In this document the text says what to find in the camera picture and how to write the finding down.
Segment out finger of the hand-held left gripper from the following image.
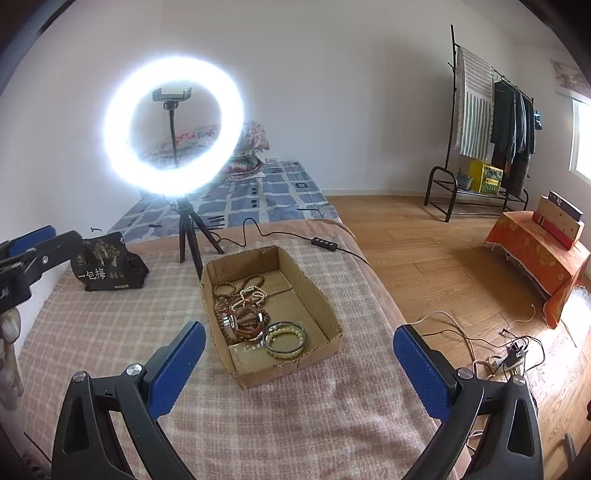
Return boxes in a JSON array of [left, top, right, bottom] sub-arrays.
[[0, 225, 57, 259], [0, 231, 87, 280]]

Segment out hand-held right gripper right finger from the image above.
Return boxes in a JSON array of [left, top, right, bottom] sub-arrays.
[[393, 324, 542, 480]]

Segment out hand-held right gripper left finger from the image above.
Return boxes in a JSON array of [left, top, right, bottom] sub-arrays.
[[52, 320, 207, 480]]

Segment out brown leather bracelet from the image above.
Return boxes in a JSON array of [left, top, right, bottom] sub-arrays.
[[221, 308, 272, 337]]

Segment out wooden bead necklace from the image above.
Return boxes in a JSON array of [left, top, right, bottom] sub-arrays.
[[211, 273, 269, 344]]

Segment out white pearl necklace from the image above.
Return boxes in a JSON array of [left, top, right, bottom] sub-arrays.
[[231, 286, 269, 310]]

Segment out black bangle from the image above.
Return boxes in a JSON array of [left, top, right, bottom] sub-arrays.
[[262, 320, 308, 360]]

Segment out green bead bracelet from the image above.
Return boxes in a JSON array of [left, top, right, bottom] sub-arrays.
[[265, 325, 308, 356]]

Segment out cardboard box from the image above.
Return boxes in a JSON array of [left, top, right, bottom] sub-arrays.
[[200, 246, 343, 389]]

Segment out person's left hand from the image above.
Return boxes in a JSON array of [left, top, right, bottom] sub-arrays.
[[0, 307, 25, 409]]

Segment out black snack bag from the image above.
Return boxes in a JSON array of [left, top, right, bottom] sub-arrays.
[[69, 232, 150, 293]]

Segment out black tripod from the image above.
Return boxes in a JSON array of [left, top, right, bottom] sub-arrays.
[[173, 196, 226, 265]]

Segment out orange cloth covered table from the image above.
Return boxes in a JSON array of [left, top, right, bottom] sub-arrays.
[[484, 210, 591, 329]]

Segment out red box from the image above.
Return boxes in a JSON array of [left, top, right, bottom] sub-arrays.
[[532, 211, 573, 251]]

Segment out black phone holder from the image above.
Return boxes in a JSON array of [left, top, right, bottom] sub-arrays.
[[152, 86, 192, 169]]

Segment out blue patterned bed sheet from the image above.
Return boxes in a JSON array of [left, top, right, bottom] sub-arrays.
[[107, 161, 356, 243]]

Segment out yellow box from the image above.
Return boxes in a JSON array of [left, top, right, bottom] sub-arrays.
[[468, 158, 504, 195]]

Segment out black clothes rack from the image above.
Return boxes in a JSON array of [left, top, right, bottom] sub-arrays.
[[425, 25, 536, 223]]

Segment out tan box with dark lid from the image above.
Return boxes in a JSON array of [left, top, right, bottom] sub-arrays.
[[538, 191, 585, 243]]

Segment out folded floral quilt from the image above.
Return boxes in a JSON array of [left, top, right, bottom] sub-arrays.
[[141, 121, 272, 175]]

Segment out dark hanging clothes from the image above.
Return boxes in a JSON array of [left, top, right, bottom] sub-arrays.
[[490, 78, 537, 197]]

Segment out striped towel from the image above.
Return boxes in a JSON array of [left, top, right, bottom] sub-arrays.
[[455, 46, 497, 160]]

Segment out window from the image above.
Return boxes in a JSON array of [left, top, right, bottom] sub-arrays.
[[570, 95, 591, 185]]

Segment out white ring light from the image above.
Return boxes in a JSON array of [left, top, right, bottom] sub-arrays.
[[99, 54, 245, 197]]

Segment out black cable with controller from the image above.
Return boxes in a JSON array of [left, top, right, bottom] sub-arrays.
[[217, 218, 370, 266]]

